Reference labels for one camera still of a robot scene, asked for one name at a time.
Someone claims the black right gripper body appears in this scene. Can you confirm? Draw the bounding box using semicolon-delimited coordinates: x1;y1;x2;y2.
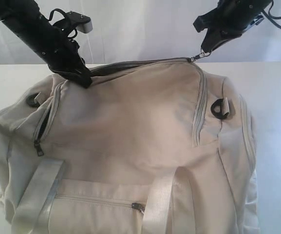
210;0;264;39

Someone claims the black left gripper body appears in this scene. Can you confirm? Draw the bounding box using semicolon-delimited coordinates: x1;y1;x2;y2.
37;24;84;77

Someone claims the cream fabric duffel bag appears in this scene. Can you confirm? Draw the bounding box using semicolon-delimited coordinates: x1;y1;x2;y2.
0;58;260;234

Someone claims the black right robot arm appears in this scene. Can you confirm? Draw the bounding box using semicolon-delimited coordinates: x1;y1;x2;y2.
193;0;281;54

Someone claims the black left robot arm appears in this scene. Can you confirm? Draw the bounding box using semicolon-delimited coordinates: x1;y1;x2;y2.
0;0;93;88

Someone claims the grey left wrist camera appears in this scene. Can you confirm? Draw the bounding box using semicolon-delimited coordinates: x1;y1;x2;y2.
65;12;93;34

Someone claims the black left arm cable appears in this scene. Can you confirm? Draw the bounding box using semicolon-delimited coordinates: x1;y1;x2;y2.
48;8;79;39

